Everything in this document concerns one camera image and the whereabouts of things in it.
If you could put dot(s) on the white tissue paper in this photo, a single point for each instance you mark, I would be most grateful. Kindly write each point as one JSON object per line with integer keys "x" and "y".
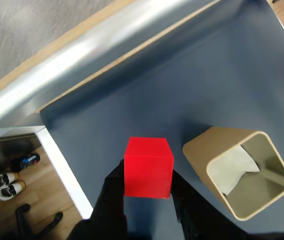
{"x": 229, "y": 170}

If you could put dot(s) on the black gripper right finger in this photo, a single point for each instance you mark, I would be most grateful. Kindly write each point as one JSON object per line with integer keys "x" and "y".
{"x": 196, "y": 215}

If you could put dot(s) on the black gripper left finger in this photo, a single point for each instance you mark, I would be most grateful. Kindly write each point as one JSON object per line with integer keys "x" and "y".
{"x": 109, "y": 205}

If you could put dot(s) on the red cube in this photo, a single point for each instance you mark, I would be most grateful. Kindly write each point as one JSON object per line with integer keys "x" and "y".
{"x": 146, "y": 175}

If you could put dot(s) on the white table edge rail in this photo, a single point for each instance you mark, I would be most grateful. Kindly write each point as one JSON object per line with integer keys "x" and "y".
{"x": 62, "y": 170}

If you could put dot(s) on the beige square box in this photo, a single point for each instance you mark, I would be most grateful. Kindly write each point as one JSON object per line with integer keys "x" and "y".
{"x": 201, "y": 155}

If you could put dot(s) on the dark brown cabinet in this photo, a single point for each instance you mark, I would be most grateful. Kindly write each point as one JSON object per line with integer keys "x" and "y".
{"x": 4, "y": 150}

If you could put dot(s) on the white and black shoe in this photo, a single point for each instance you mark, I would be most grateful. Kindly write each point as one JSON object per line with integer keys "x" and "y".
{"x": 3, "y": 180}
{"x": 9, "y": 191}

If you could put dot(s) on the black bottle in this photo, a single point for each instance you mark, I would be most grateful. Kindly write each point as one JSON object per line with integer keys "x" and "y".
{"x": 28, "y": 160}

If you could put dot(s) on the silver metal table rail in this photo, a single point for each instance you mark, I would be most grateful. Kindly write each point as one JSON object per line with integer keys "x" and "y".
{"x": 69, "y": 62}

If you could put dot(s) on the dark grey table mat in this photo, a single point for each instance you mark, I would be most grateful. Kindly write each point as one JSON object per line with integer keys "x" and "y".
{"x": 156, "y": 95}

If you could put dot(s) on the black office chair base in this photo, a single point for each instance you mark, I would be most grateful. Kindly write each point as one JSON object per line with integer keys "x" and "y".
{"x": 29, "y": 225}

